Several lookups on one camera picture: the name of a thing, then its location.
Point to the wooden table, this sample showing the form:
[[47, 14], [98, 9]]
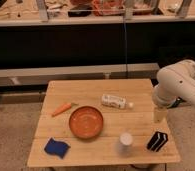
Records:
[[103, 150]]

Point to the blue cloth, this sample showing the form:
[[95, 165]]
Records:
[[58, 148]]

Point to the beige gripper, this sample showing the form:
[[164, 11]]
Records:
[[159, 114]]

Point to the long workbench shelf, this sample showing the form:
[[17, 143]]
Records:
[[44, 40]]

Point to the orange bowl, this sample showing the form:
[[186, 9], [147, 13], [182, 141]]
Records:
[[86, 122]]

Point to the orange toy carrot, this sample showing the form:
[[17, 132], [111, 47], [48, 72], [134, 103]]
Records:
[[63, 108]]

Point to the red crate on shelf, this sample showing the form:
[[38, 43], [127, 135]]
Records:
[[107, 7]]

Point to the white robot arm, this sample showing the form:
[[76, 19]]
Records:
[[174, 81]]

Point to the white plastic bottle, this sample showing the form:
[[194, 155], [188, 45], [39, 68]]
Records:
[[116, 102]]

